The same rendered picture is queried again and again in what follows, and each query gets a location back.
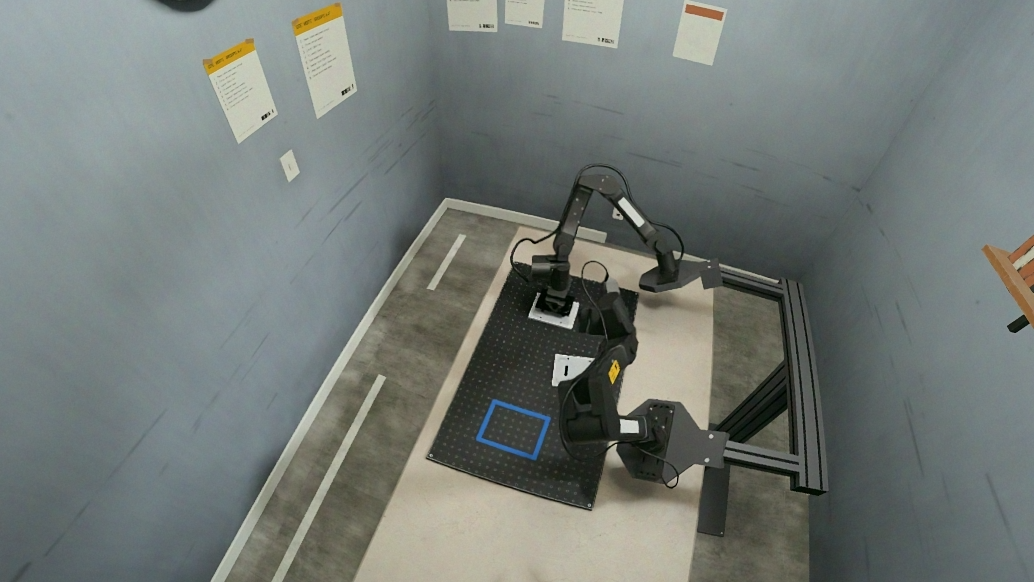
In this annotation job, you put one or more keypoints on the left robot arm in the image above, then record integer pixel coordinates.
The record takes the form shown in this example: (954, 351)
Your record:
(604, 424)

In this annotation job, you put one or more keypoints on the blue rectangular tape outline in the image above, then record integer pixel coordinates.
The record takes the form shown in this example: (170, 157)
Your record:
(534, 456)

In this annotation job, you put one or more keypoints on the white rectangular frame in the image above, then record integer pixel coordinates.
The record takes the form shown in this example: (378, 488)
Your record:
(568, 367)

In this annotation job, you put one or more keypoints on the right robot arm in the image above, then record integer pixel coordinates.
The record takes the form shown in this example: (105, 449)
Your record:
(563, 243)

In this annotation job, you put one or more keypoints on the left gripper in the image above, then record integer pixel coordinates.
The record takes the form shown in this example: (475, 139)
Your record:
(595, 323)

